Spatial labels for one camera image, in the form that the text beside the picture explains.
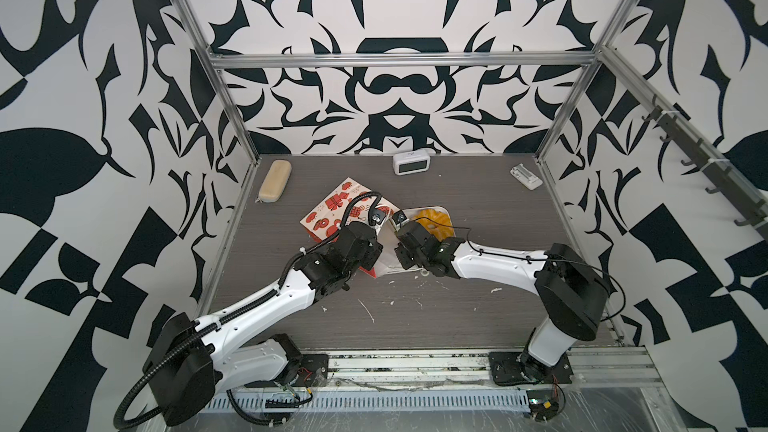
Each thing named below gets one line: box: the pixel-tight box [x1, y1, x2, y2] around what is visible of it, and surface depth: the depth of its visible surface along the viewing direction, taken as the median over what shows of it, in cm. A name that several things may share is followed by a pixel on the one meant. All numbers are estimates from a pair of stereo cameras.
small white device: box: [509, 163, 543, 191], surface depth 116 cm
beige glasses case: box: [258, 159, 292, 203], surface depth 110 cm
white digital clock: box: [392, 151, 431, 176], surface depth 114 cm
